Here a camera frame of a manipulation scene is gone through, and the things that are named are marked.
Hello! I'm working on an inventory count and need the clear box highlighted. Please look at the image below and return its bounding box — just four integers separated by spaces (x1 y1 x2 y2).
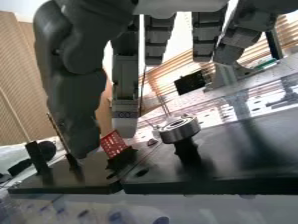
0 186 298 224

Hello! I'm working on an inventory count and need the dark grey five-finger robot hand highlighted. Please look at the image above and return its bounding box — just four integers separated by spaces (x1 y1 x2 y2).
31 0 298 160

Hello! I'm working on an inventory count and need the thin stick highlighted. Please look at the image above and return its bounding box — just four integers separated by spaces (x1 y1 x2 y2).
45 112 85 171

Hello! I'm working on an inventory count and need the black plate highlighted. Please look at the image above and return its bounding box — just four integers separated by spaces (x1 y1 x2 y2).
6 107 298 196

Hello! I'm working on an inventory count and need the silver ball bearing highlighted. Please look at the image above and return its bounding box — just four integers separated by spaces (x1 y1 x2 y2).
156 114 202 145

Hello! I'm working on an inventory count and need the small red circuit board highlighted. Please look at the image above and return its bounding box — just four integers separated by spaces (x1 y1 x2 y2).
98 129 131 160

